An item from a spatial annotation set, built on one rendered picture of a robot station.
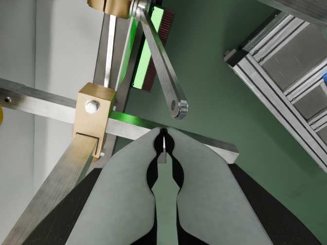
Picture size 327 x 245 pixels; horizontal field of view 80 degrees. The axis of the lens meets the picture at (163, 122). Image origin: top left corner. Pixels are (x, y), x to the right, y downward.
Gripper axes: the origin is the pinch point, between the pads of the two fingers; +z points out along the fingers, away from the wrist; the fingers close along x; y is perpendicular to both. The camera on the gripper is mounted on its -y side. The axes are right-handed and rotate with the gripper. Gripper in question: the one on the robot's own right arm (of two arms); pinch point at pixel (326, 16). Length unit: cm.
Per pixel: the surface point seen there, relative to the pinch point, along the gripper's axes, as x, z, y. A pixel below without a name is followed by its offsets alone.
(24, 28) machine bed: -18, 16, -47
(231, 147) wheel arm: -23.4, 0.8, -1.3
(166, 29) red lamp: -8.9, 12.5, -19.0
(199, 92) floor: -39, 83, 15
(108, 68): -19.5, 12.1, -28.1
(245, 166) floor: -82, 83, 71
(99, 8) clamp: -8.2, -4.3, -27.3
